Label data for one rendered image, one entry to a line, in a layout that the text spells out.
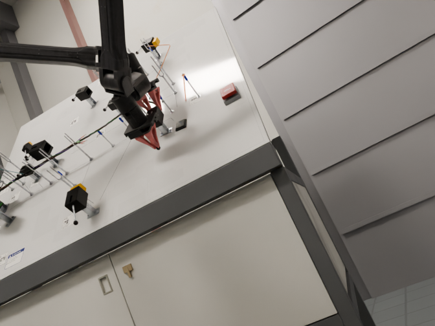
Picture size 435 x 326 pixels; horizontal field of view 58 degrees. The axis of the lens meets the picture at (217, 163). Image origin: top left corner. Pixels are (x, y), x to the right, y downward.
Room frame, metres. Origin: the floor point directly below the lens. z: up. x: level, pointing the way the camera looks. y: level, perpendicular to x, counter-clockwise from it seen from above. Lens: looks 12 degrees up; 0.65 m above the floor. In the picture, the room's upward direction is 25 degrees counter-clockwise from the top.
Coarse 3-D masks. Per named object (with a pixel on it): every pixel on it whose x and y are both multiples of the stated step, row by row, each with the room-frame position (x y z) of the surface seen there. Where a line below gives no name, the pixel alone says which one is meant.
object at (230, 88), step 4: (232, 84) 1.19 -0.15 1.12; (224, 88) 1.20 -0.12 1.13; (228, 88) 1.19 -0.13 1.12; (232, 88) 1.18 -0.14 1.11; (220, 92) 1.19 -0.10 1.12; (224, 92) 1.18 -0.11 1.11; (228, 92) 1.17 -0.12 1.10; (232, 92) 1.17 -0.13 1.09; (224, 96) 1.18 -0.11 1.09; (228, 96) 1.18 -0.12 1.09
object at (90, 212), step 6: (78, 186) 1.15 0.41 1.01; (72, 192) 1.14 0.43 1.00; (78, 192) 1.14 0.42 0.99; (84, 192) 1.17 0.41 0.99; (66, 198) 1.14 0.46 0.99; (72, 198) 1.13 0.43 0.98; (78, 198) 1.13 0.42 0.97; (84, 198) 1.16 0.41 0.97; (66, 204) 1.12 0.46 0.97; (72, 204) 1.13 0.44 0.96; (78, 204) 1.13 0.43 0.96; (84, 204) 1.14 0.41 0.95; (72, 210) 1.15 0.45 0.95; (78, 210) 1.15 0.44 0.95; (84, 210) 1.18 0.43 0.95; (90, 210) 1.19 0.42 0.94; (96, 210) 1.21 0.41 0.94; (90, 216) 1.21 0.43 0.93
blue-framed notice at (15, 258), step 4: (24, 248) 1.28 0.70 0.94; (16, 252) 1.29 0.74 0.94; (20, 252) 1.28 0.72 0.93; (8, 256) 1.30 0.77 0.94; (12, 256) 1.29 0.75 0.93; (16, 256) 1.28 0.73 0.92; (20, 256) 1.27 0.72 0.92; (8, 260) 1.29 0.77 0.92; (12, 260) 1.28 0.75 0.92; (16, 260) 1.27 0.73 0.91; (20, 260) 1.26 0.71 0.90; (8, 264) 1.27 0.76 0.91; (12, 264) 1.26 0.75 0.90; (16, 264) 1.26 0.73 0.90
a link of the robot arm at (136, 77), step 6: (138, 72) 1.08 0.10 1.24; (126, 78) 0.99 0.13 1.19; (132, 78) 1.06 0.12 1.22; (138, 78) 1.06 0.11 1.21; (144, 78) 1.09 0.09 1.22; (120, 84) 0.98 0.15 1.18; (126, 84) 1.00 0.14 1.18; (132, 84) 1.02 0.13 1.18; (138, 84) 1.07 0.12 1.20; (144, 84) 1.08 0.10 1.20; (150, 84) 1.10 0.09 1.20; (108, 90) 1.03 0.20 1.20; (126, 90) 1.01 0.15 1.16; (132, 90) 1.03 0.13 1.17; (138, 90) 1.07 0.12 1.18; (144, 90) 1.09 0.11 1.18; (126, 96) 1.02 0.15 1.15; (138, 96) 1.09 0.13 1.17
